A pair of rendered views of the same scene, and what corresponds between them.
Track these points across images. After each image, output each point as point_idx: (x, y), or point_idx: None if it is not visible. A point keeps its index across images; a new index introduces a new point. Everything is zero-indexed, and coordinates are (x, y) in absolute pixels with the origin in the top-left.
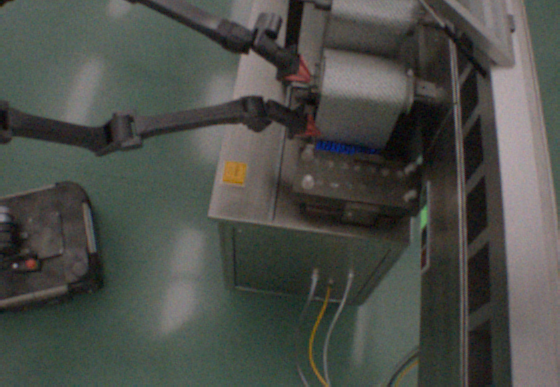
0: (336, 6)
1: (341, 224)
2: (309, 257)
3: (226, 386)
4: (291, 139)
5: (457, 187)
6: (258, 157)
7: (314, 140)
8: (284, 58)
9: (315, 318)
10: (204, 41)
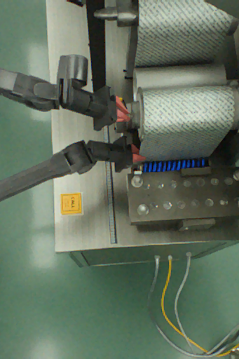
0: (144, 22)
1: (179, 233)
2: (151, 251)
3: (98, 355)
4: (119, 172)
5: None
6: (90, 181)
7: (140, 163)
8: (99, 108)
9: (160, 273)
10: (8, 35)
